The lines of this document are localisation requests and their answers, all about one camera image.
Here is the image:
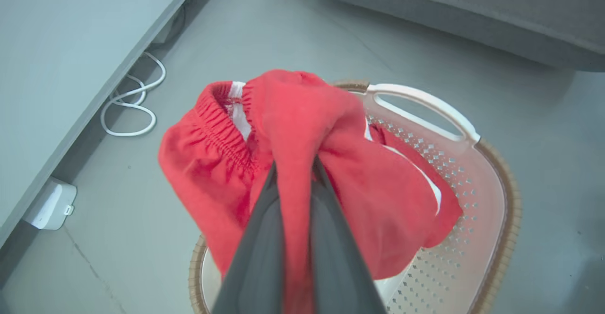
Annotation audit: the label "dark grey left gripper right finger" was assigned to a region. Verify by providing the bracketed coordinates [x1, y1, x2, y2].
[310, 157, 388, 314]

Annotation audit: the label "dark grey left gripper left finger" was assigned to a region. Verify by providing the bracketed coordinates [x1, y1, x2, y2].
[212, 162, 285, 314]

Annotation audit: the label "red shorts with white stripe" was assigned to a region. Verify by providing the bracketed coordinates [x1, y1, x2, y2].
[157, 70, 464, 314]

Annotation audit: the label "white perforated laundry basket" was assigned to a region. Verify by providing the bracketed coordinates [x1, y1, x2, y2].
[188, 80, 522, 314]

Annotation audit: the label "white power adapter box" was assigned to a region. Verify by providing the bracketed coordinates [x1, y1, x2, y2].
[24, 178, 78, 230]

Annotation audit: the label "white cabinet panel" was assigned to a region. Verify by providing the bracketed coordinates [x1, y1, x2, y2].
[0, 0, 208, 248]

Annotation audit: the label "grey fabric sofa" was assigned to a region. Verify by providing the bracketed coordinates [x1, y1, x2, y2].
[302, 0, 605, 72]

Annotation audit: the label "white looped cable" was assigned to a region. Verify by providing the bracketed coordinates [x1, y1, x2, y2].
[100, 52, 167, 138]

